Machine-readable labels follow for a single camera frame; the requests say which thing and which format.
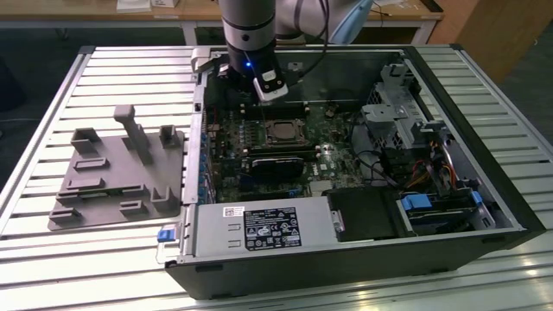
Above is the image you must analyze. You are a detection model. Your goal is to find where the CPU socket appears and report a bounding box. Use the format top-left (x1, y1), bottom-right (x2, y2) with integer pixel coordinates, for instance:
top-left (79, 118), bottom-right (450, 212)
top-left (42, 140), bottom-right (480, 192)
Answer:
top-left (263, 119), bottom-right (308, 146)

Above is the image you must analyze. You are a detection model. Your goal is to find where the black RAM stick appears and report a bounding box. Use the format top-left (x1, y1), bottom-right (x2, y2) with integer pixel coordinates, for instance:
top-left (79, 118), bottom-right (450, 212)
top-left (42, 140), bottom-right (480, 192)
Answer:
top-left (246, 145), bottom-right (316, 158)

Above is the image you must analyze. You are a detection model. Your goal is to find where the black graphics card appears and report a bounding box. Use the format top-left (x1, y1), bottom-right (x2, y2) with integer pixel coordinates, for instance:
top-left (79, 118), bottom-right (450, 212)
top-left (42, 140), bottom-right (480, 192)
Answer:
top-left (248, 155), bottom-right (307, 181)

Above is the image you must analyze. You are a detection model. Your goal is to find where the white cardboard box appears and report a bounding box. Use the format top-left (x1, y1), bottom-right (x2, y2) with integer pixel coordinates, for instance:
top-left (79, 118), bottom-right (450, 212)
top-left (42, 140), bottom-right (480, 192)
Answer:
top-left (116, 0), bottom-right (152, 14)

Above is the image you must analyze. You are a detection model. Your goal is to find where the green motherboard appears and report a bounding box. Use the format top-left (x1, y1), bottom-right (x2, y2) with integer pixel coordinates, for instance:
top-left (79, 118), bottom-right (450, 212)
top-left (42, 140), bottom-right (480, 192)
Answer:
top-left (203, 103), bottom-right (378, 205)

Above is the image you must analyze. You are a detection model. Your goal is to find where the silver drive cage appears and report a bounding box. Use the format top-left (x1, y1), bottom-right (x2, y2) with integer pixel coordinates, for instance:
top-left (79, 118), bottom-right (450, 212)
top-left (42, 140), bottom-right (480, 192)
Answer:
top-left (358, 63), bottom-right (450, 152)

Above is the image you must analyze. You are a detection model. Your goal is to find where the grey parts rack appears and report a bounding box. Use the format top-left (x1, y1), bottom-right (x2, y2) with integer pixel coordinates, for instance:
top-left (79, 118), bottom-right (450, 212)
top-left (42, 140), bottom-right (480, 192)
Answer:
top-left (46, 104), bottom-right (188, 231)

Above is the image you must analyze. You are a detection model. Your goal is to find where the wooden desk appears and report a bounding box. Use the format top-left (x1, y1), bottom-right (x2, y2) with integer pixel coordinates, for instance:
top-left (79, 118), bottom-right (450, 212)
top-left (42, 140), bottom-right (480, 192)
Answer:
top-left (0, 0), bottom-right (446, 45)

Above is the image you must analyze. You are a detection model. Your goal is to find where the silver power supply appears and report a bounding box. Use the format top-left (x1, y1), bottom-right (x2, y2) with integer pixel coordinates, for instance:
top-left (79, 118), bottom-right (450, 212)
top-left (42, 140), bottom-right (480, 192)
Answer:
top-left (190, 197), bottom-right (343, 257)

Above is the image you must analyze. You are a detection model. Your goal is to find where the black plastic shroud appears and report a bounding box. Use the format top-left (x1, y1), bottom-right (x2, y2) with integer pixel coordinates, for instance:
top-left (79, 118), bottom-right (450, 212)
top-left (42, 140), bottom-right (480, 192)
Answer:
top-left (322, 187), bottom-right (406, 243)

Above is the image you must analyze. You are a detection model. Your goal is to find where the blue disk carrier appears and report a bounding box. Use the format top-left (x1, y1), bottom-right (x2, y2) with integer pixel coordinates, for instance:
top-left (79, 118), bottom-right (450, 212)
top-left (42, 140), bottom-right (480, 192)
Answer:
top-left (400, 192), bottom-right (434, 214)

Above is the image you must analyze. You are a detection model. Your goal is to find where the wooden cabinet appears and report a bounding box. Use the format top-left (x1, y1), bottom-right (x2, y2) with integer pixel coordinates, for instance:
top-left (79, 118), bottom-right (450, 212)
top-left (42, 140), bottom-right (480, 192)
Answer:
top-left (432, 0), bottom-right (553, 84)

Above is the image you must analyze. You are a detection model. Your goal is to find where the black open PC case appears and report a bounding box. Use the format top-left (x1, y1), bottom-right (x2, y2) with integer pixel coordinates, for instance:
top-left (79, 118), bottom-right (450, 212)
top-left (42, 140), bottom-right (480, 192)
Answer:
top-left (164, 43), bottom-right (547, 301)

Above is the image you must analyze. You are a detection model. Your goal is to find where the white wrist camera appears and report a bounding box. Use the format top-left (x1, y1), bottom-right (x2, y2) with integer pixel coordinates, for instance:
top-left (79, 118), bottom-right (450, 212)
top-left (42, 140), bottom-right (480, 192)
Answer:
top-left (252, 69), bottom-right (290, 102)

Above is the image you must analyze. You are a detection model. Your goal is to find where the grey case corner bracket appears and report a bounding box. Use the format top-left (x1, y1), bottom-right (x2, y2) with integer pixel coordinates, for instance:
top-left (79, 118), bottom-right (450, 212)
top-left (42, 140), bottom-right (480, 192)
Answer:
top-left (190, 47), bottom-right (222, 74)

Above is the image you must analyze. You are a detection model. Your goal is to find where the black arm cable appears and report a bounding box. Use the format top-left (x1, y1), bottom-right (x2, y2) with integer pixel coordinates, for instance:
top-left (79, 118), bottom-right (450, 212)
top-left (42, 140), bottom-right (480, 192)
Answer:
top-left (287, 0), bottom-right (331, 86)

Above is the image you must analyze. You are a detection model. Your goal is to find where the black internal cable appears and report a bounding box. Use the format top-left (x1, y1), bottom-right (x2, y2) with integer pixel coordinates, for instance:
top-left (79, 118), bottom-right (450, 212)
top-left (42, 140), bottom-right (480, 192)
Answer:
top-left (351, 118), bottom-right (403, 189)

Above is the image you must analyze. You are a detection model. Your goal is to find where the orange yellow wire bundle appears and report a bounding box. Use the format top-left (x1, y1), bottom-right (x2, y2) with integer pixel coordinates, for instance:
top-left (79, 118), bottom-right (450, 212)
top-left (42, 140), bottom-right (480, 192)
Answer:
top-left (406, 160), bottom-right (460, 189)

